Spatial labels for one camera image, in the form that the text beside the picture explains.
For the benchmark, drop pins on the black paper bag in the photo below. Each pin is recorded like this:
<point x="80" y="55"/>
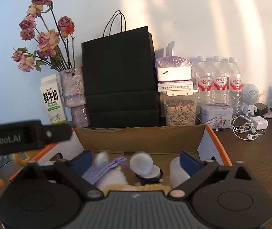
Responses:
<point x="119" y="76"/>

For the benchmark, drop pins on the dried pink rose bouquet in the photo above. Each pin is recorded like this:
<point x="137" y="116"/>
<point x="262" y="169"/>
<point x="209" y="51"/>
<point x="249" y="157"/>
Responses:
<point x="46" y="39"/>

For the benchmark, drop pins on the purple cloth pouch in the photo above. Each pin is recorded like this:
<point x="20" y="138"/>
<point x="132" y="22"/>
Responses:
<point x="97" y="171"/>

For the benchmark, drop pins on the black power adapter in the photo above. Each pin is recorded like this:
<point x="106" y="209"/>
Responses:
<point x="261" y="109"/>

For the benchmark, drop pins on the white square charger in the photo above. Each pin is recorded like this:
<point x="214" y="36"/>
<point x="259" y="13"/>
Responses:
<point x="261" y="122"/>

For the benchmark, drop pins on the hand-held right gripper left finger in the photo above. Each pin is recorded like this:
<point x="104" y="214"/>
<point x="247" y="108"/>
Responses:
<point x="81" y="163"/>

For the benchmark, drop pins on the black rimmed round lid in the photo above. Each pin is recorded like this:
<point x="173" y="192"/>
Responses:
<point x="156" y="171"/>

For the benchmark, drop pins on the purple tissue pack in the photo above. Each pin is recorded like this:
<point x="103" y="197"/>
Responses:
<point x="174" y="72"/>

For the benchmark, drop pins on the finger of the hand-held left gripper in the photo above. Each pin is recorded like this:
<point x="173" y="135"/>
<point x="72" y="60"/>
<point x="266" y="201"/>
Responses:
<point x="57" y="133"/>

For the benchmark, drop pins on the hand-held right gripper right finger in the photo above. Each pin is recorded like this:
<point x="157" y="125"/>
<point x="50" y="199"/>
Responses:
<point x="189" y="162"/>

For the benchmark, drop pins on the white ridged screw cap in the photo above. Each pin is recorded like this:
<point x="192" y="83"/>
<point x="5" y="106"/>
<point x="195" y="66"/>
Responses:
<point x="140" y="164"/>

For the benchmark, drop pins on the lilac floral tin box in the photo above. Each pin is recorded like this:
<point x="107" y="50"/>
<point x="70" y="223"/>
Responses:
<point x="215" y="116"/>

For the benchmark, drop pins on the purple glittery vase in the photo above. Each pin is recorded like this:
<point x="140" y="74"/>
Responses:
<point x="75" y="90"/>

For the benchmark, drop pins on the white flat box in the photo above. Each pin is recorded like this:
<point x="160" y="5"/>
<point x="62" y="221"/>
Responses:
<point x="175" y="86"/>

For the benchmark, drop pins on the clear water bottle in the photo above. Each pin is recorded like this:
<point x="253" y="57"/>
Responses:
<point x="203" y="83"/>
<point x="217" y="83"/>
<point x="234" y="83"/>

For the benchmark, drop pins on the white plastic jar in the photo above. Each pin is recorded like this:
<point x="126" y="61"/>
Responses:
<point x="177" y="174"/>

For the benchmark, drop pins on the clear seed jar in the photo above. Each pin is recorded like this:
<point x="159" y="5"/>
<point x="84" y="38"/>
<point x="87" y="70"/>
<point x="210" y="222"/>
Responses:
<point x="180" y="112"/>

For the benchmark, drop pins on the white robot-shaped speaker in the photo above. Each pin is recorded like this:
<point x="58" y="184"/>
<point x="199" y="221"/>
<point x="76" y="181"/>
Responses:
<point x="250" y="93"/>

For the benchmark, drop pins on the white yellow plush toy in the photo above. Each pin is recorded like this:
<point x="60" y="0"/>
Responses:
<point x="113" y="179"/>

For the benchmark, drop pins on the white green milk carton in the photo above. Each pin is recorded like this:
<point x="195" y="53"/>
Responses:
<point x="52" y="100"/>

